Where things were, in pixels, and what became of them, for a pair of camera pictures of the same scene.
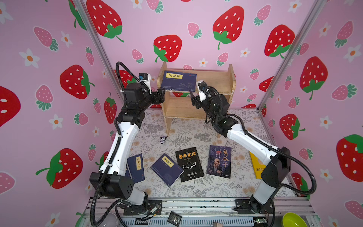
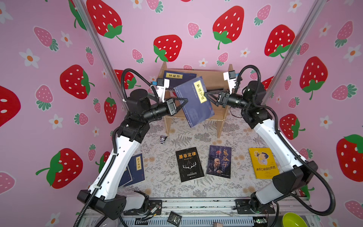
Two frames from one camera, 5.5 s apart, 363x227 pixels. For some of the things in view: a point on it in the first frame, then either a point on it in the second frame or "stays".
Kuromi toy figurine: x=162 y=139 stays
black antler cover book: x=188 y=161 stays
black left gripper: x=158 y=96 to x=172 y=110
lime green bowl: x=291 y=219 stays
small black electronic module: x=174 y=219 stays
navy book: x=169 y=171 to x=198 y=108
